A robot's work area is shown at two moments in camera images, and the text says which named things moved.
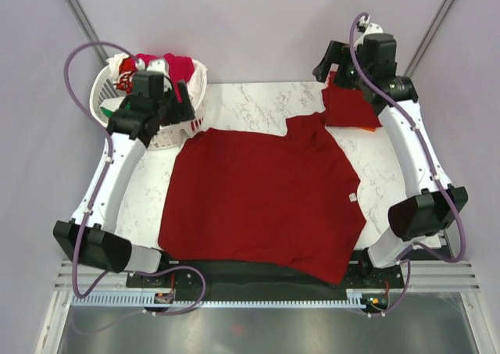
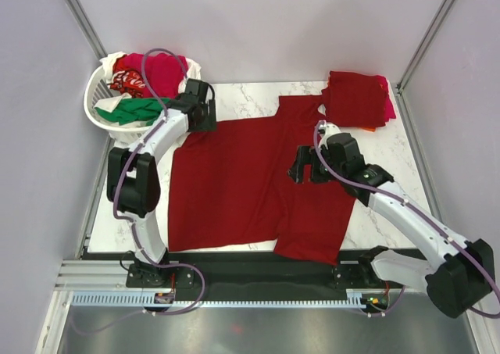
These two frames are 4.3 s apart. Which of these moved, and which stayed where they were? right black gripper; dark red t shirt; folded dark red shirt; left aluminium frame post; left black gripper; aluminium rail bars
Moved: right black gripper; left black gripper; dark red t shirt
Stayed: aluminium rail bars; left aluminium frame post; folded dark red shirt
